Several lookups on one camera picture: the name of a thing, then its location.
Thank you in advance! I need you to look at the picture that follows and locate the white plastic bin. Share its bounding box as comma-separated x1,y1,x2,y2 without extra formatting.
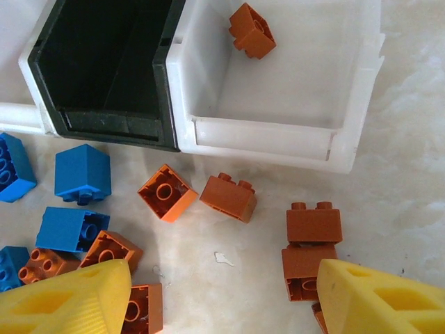
0,0,58,136
165,0,385,174

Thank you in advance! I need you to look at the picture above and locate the black plastic bin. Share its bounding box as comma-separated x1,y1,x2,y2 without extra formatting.
26,0,187,153

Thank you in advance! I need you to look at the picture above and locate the blue lego brick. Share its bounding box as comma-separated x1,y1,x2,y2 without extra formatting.
0,246,31,292
54,143,113,207
0,132,38,203
35,206,111,253

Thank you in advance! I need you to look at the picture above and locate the orange lego brick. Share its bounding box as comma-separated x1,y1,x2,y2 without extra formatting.
286,201,343,245
311,301,330,334
120,282,164,334
79,230,144,276
17,247,82,285
228,2,277,61
199,172,259,224
137,164,199,223
281,243,339,302

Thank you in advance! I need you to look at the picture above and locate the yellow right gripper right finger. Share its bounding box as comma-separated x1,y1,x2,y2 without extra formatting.
316,259,445,334

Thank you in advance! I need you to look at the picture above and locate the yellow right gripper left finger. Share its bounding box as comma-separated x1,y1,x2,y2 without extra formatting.
0,259,132,334

